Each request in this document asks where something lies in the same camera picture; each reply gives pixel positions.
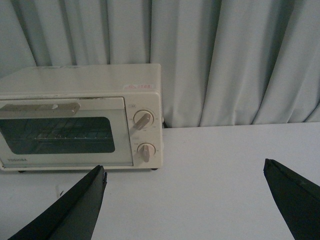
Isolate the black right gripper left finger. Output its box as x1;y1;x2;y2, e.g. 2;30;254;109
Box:
10;165;108;240

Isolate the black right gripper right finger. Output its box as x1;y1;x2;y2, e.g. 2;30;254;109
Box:
263;158;320;240

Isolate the glass oven door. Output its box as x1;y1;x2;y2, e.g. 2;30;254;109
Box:
0;97;133;171

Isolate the lower beige oven knob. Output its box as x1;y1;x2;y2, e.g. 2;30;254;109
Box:
137;143;156;163

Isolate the beige oven knob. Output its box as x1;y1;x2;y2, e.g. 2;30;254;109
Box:
137;143;156;163
130;110;154;131

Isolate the cream toaster oven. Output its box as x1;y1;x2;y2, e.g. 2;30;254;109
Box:
0;64;163;171

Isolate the upper beige oven knob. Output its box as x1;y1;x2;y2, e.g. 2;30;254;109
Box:
130;110;154;131

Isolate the pale grey curtain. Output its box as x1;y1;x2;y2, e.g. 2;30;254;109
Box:
0;0;320;128

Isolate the beige oven door handle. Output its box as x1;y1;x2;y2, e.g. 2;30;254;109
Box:
0;102;80;118

